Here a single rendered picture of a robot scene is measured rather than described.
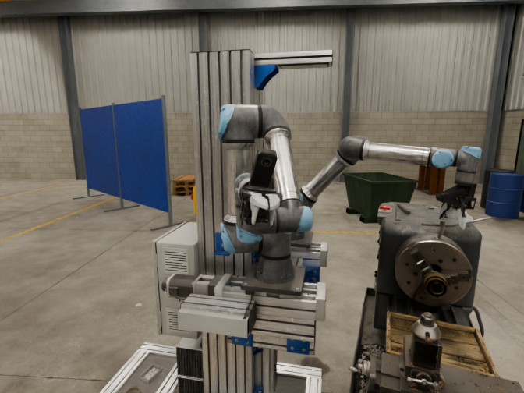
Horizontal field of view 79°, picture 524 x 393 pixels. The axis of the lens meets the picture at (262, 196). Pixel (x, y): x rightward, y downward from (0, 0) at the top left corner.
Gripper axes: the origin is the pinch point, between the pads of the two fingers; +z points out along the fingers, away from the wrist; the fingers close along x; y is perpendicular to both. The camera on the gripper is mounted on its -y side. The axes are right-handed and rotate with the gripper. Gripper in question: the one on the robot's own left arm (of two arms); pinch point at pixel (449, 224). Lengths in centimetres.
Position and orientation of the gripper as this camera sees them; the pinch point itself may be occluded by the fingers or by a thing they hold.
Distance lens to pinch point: 167.6
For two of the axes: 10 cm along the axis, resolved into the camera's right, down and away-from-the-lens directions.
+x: -1.3, -2.4, 9.6
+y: 9.9, 0.6, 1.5
